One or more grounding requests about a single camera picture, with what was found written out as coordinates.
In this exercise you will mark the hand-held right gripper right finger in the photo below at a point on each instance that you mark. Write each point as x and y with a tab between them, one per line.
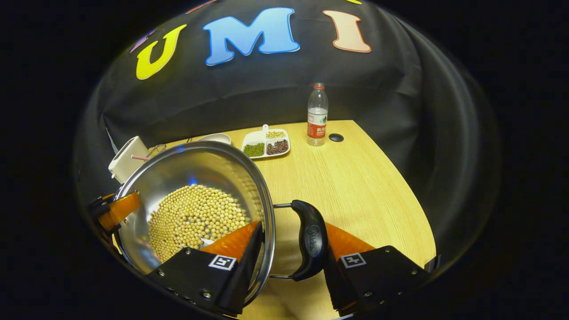
335	284

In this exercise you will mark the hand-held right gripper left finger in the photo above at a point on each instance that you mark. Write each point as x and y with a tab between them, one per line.
246	275

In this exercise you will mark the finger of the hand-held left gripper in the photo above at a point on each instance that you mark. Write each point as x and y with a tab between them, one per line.
122	209

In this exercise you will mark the white toaster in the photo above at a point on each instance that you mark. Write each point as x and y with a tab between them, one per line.
126	162

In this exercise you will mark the pink striped straw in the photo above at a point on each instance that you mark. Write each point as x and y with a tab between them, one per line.
140	157

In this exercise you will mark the pile of soybeans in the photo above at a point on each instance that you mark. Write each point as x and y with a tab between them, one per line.
195	218

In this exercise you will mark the round white plate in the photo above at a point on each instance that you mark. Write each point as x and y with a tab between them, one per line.
215	138

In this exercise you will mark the white divided bean dish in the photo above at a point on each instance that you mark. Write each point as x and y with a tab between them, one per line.
266	144

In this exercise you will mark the black table grommet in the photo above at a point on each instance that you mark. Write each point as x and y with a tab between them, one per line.
336	137

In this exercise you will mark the clear red label water bottle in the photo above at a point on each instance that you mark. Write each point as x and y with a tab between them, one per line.
317	120

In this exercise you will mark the black backdrop cloth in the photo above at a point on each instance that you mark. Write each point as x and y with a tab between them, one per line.
266	89

